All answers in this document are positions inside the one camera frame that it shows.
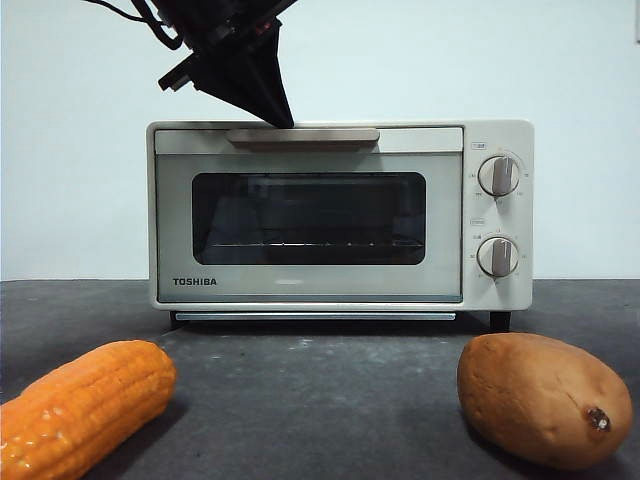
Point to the cream oven control knob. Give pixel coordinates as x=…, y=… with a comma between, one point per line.
x=499, y=176
x=497, y=256

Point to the glass oven door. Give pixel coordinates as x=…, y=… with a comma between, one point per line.
x=225, y=165

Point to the metal oven crumb tray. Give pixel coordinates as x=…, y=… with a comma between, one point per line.
x=315, y=316

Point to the brown sweet potato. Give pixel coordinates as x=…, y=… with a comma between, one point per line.
x=540, y=400

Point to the cream Toshiba toaster oven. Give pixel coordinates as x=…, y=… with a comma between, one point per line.
x=492, y=300

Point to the black oven foot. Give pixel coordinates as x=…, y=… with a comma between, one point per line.
x=173, y=320
x=500, y=321

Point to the orange corn cob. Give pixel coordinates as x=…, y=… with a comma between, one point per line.
x=85, y=400

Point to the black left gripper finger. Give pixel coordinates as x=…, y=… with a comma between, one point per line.
x=275, y=75
x=235, y=80

